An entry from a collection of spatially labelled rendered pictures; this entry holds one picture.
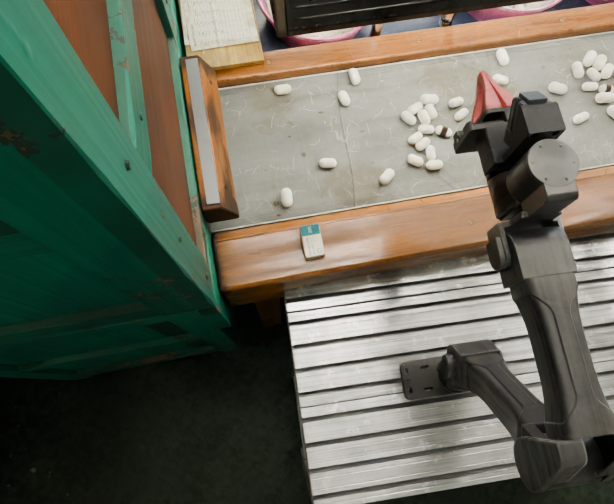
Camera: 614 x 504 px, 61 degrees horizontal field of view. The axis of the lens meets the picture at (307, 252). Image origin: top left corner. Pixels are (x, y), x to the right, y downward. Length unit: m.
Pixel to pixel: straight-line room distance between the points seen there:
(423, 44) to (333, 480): 0.87
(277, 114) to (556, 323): 0.67
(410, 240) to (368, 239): 0.08
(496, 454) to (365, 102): 0.72
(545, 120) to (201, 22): 0.74
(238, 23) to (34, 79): 0.90
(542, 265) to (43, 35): 0.54
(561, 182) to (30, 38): 0.51
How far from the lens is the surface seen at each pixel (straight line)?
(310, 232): 0.93
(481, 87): 0.78
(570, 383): 0.65
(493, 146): 0.69
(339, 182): 1.02
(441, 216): 1.01
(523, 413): 0.76
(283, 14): 0.78
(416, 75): 1.16
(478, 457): 1.07
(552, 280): 0.66
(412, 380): 1.02
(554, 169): 0.63
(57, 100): 0.30
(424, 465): 1.05
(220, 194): 0.88
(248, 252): 0.94
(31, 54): 0.28
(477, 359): 0.89
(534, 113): 0.64
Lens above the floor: 1.68
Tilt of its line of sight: 75 degrees down
